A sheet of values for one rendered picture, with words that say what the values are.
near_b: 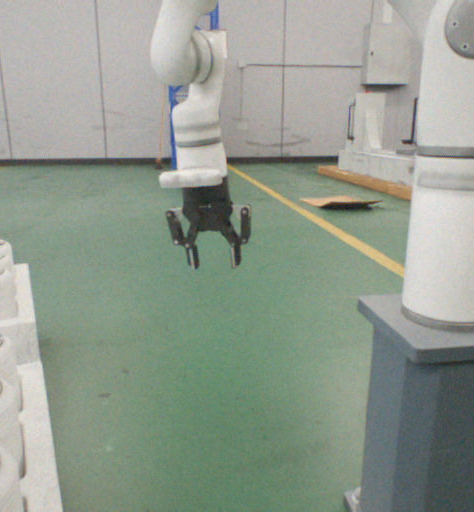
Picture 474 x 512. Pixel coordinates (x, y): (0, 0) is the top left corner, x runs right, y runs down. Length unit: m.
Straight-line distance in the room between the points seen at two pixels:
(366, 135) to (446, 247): 4.36
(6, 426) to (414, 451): 0.41
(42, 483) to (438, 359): 0.39
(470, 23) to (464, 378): 0.33
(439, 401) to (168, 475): 0.42
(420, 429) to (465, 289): 0.15
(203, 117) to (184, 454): 0.52
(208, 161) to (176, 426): 0.45
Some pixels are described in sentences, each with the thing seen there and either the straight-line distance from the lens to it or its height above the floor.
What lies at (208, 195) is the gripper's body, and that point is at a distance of 0.72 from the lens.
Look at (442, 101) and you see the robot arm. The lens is 0.50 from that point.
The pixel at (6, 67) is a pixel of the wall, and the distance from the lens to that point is 7.02.
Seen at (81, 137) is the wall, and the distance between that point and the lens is 6.81.
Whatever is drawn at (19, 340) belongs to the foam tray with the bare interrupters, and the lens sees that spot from 0.91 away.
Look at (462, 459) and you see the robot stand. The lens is 0.59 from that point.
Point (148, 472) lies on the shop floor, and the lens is 0.80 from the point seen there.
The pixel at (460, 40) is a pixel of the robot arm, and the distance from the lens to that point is 0.50.
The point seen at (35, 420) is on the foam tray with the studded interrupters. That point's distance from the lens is 0.61.
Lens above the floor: 0.50
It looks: 15 degrees down
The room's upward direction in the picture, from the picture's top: straight up
